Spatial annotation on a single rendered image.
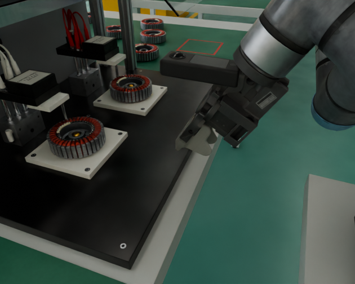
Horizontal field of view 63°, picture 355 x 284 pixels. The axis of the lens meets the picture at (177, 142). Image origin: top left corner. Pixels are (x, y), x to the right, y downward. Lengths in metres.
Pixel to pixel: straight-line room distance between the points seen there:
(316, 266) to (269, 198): 1.15
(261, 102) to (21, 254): 0.42
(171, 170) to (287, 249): 0.98
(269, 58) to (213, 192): 1.28
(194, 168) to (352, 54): 0.37
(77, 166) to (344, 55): 0.46
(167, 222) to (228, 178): 1.21
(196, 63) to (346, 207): 0.37
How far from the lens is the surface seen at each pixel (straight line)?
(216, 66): 0.42
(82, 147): 0.59
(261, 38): 0.38
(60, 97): 0.62
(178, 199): 0.55
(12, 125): 0.69
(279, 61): 0.38
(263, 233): 1.48
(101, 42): 0.78
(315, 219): 0.57
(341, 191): 0.64
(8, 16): 0.62
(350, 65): 0.35
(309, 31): 0.37
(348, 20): 0.35
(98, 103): 0.79
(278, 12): 0.37
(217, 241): 1.41
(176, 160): 0.59
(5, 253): 0.54
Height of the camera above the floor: 1.15
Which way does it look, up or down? 36 degrees down
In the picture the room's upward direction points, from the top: straight up
